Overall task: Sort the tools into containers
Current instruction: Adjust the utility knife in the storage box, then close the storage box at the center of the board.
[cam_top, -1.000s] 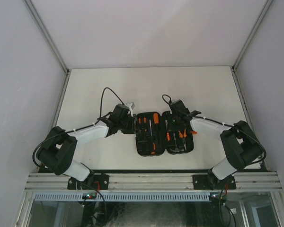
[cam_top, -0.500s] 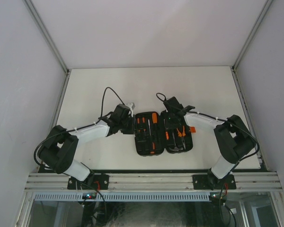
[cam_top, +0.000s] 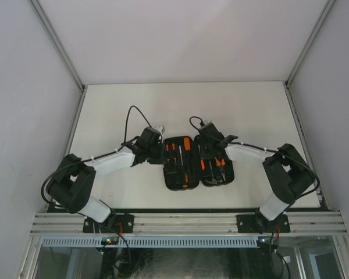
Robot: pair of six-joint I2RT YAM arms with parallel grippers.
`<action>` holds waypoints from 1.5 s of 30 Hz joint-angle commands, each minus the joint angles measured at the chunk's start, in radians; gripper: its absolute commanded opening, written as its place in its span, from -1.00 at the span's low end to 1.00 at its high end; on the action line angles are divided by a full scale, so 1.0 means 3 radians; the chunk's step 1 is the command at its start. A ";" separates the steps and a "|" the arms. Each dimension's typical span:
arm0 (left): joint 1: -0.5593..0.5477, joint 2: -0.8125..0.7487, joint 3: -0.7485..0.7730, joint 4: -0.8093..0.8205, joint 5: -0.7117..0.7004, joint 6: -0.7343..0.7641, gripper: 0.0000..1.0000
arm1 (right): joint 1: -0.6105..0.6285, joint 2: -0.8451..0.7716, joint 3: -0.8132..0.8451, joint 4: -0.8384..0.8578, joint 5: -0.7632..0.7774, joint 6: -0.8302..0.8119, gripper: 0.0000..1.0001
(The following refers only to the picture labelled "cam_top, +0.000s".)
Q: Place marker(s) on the aluminium frame rail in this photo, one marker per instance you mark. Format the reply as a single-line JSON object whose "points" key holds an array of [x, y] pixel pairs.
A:
{"points": [[292, 223]]}

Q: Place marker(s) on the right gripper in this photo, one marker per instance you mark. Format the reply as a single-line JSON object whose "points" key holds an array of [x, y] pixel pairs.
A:
{"points": [[202, 155]]}

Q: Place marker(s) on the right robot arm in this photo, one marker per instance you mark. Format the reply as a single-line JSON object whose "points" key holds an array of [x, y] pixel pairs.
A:
{"points": [[288, 174]]}

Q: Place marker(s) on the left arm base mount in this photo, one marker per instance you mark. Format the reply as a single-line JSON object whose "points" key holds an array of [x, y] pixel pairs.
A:
{"points": [[110, 223]]}

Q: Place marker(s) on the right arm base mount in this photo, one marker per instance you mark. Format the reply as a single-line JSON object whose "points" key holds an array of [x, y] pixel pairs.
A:
{"points": [[251, 223]]}

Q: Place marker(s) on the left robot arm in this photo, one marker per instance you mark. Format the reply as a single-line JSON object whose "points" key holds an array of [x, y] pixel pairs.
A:
{"points": [[72, 182]]}

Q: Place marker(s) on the black handled screwdriver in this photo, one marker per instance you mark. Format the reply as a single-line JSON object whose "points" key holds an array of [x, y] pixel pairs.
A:
{"points": [[186, 180]]}

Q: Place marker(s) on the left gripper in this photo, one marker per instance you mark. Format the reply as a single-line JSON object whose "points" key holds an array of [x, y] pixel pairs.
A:
{"points": [[160, 160]]}

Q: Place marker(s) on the small claw hammer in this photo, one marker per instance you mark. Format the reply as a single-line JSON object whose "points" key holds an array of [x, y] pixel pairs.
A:
{"points": [[211, 180]]}

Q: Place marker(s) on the black plastic tool case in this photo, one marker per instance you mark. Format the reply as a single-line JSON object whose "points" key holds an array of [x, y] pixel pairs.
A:
{"points": [[174, 178]]}

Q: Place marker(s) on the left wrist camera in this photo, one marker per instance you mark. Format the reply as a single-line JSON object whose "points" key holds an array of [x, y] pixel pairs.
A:
{"points": [[160, 129]]}

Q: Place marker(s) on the orange handled needle-nose pliers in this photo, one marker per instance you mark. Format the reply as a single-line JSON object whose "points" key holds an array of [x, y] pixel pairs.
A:
{"points": [[220, 163]]}

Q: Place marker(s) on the blue slotted cable duct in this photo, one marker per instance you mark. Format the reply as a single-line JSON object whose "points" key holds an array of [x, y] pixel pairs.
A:
{"points": [[152, 242]]}

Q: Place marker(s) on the small orange precision screwdriver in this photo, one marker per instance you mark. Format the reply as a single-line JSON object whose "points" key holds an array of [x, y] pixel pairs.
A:
{"points": [[173, 155]]}

